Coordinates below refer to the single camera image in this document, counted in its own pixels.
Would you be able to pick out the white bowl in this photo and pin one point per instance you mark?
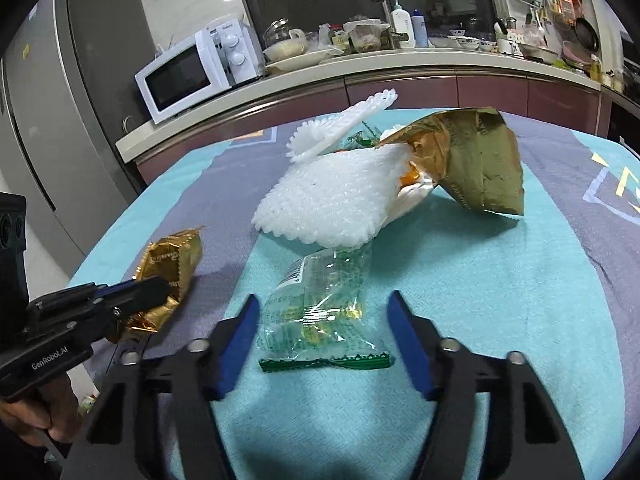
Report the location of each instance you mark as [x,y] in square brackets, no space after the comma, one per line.
[282,51]

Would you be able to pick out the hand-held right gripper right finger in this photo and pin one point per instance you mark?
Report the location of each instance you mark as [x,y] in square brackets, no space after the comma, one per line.
[407,345]

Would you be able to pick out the clear wrapper with green edge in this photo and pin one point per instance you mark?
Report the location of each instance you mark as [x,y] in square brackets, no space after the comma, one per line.
[310,310]

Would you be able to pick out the white microwave oven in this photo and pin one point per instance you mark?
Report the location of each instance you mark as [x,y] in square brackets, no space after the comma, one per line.
[180,77]

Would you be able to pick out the small white foam net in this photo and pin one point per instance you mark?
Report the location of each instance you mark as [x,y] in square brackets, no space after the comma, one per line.
[325,130]

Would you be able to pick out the kitchen counter with maroon cabinets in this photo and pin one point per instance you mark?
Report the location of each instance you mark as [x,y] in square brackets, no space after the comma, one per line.
[400,90]

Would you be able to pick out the blue striped cloth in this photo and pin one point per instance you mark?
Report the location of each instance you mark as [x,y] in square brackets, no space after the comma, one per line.
[500,285]

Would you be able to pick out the grey refrigerator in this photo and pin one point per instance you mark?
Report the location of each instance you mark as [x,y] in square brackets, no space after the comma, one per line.
[75,85]

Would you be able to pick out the white mug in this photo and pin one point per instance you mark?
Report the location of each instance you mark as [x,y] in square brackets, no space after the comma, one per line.
[507,46]

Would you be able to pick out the wide orange peel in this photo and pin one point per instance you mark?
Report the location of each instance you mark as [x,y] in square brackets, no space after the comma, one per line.
[410,177]

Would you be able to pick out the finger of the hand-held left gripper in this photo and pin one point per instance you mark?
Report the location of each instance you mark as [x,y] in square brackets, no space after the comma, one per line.
[150,293]
[117,288]

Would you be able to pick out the clear plastic food container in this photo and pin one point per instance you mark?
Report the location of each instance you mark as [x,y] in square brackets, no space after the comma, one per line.
[367,35]

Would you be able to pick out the yellow oil bottle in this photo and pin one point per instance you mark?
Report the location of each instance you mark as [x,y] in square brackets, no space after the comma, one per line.
[596,69]

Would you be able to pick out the white plate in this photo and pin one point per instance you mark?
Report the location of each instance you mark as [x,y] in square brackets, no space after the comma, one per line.
[300,62]

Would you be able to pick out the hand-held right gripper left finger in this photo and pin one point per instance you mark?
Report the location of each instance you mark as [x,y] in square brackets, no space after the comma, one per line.
[240,345]

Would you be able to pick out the white and blue bottle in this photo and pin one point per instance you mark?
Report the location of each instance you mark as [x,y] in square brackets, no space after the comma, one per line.
[419,30]

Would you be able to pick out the orange grater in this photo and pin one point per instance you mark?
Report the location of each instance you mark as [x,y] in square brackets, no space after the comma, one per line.
[565,5]

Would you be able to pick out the black frying pan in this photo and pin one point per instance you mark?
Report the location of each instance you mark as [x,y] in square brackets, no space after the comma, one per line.
[585,34]

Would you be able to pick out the white pump bottle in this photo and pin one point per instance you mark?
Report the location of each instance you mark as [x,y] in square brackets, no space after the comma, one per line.
[401,25]

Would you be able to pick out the small gold snack wrapper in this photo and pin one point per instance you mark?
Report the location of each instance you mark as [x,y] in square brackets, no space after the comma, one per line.
[170,260]

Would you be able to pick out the large white foam net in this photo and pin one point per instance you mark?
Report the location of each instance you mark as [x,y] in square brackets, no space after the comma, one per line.
[325,195]

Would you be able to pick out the patterned small bowl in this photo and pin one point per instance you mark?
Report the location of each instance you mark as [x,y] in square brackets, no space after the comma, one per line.
[457,34]

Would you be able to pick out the large gold foil bag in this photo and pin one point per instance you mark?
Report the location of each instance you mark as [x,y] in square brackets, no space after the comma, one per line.
[480,170]

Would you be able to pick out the glass jar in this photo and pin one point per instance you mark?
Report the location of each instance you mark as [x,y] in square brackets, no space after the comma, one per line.
[275,32]

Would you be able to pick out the person's left hand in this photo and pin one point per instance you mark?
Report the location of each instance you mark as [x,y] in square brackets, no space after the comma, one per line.
[55,410]

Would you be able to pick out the green plastic wrapper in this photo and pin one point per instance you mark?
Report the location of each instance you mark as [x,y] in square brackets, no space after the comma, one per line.
[362,139]

